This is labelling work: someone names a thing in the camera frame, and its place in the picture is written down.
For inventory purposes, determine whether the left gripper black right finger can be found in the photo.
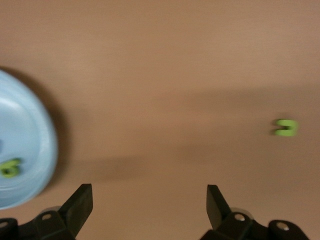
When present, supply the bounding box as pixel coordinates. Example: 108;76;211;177
201;184;311;240

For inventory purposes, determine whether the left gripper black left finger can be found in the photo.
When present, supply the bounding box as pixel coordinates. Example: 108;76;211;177
0;183;94;240

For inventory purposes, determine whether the green foam letter b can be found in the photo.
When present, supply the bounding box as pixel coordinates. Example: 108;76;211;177
0;157;23;179

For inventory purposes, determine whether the green foam letter u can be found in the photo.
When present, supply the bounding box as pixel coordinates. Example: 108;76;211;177
271;119;300;137

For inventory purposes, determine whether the blue plate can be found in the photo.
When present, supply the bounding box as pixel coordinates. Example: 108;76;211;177
0;68;59;210

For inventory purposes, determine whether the brown table cover sheet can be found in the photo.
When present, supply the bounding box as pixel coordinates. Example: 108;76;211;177
0;0;320;240

